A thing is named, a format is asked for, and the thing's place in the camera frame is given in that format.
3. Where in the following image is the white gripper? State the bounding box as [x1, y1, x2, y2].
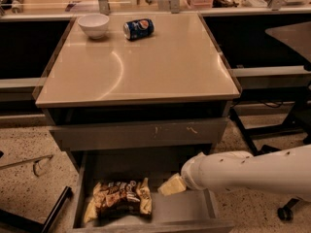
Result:
[157, 152, 205, 196]

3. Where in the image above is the brown chip bag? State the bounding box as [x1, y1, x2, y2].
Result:
[84, 178, 153, 223]

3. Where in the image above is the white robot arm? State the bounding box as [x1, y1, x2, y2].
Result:
[158, 145, 311, 202]

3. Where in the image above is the open middle drawer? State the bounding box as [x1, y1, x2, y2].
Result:
[70, 147, 234, 233]

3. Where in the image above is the closed top drawer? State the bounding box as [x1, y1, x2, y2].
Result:
[51, 117, 227, 151]

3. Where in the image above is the grey drawer cabinet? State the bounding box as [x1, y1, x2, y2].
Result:
[32, 12, 243, 233]

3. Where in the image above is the black office chair base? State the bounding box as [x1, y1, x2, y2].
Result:
[259, 144, 311, 222]

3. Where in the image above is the blue pepsi can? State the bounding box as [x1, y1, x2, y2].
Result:
[123, 18, 155, 41]

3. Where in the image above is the black chair leg left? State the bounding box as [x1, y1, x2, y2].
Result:
[0, 186, 73, 233]

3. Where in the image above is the white ceramic bowl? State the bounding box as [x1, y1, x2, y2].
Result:
[78, 14, 110, 39]

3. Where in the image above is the black desk frame leg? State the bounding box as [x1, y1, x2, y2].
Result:
[229, 109, 311, 155]

